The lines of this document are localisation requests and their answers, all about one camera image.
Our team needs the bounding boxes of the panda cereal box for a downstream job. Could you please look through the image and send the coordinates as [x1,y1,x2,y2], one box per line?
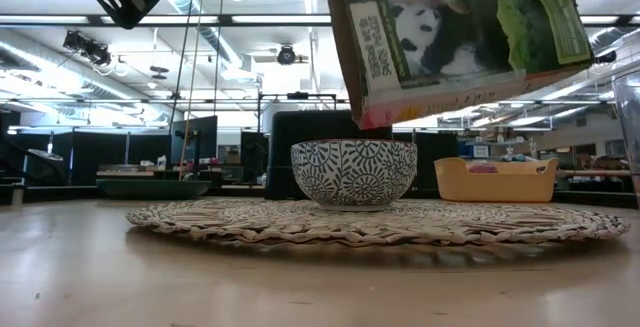
[324,0,596,131]

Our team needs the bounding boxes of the clear drinking glass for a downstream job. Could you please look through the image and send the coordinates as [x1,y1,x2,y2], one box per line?
[611,69,640,203]

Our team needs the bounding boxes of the teal plate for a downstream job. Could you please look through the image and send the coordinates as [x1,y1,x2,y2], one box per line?
[96,178,214,199]

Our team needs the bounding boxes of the patterned bowl red inside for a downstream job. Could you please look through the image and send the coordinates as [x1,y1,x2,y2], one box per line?
[290,138,419,212]

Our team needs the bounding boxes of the black ceiling spotlight cluster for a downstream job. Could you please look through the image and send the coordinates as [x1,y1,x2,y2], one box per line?
[62,29,114,68]

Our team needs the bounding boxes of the black computer monitor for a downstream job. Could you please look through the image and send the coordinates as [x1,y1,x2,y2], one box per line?
[171,115,219,168]

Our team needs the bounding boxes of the black round ceiling fixture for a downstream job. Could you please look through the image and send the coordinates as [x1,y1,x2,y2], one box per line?
[276,44,298,67]

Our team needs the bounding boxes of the black toaster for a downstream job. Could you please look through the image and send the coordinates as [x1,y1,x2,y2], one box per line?
[264,109,394,201]

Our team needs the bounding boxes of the yellow plastic basket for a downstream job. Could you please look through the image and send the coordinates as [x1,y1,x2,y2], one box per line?
[433,156,560,204]

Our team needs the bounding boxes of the round woven straw placemat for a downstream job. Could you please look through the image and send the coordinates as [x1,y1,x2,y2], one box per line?
[124,197,632,248]

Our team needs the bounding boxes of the yellow hanging cable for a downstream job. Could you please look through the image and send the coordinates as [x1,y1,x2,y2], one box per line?
[178,0,207,181]

